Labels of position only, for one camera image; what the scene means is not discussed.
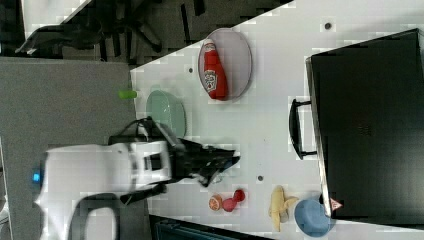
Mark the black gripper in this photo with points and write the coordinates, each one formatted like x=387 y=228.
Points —
x=193 y=160

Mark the black oven door handle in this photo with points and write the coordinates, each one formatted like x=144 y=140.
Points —
x=295 y=129

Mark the black toaster oven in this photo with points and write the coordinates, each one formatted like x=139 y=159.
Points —
x=368 y=111

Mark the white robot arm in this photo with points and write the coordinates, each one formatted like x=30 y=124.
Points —
x=85 y=187

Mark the orange slice toy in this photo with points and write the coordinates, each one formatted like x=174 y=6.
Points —
x=215 y=202

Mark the dark red strawberry toy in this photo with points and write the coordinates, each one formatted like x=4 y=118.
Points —
x=239 y=196

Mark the green perforated colander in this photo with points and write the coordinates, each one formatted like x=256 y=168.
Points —
x=167 y=109

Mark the yellow plush banana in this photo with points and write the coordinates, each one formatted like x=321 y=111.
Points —
x=279 y=206

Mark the red plush ketchup bottle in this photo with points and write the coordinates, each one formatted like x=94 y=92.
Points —
x=214 y=75

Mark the grey round plate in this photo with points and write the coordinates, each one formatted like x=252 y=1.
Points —
x=235 y=56

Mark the blue cup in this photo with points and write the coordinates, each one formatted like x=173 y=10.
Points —
x=311 y=219

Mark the green cylinder object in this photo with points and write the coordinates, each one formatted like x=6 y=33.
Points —
x=127 y=94

